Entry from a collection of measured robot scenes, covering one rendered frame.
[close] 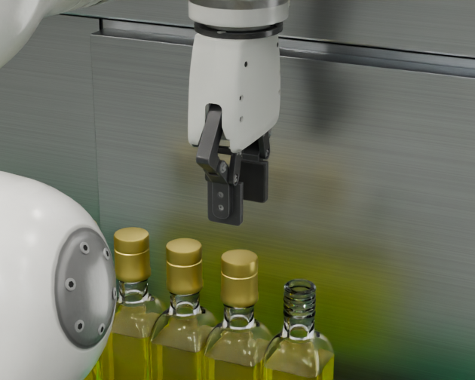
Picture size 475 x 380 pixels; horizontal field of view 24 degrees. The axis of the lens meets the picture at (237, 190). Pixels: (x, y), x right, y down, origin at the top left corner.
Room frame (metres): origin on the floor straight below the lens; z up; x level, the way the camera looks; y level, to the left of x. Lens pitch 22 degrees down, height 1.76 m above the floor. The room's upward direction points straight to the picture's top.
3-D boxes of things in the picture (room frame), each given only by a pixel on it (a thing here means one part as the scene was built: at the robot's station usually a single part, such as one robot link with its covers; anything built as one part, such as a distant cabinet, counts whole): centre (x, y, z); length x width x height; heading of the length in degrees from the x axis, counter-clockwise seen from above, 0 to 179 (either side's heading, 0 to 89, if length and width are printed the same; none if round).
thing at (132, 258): (0.96, 0.10, 1.31); 0.04 x 0.04 x 0.04
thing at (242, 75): (0.91, 0.00, 1.50); 0.10 x 0.07 x 0.11; 156
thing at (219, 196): (0.88, 0.02, 1.41); 0.03 x 0.03 x 0.07; 66
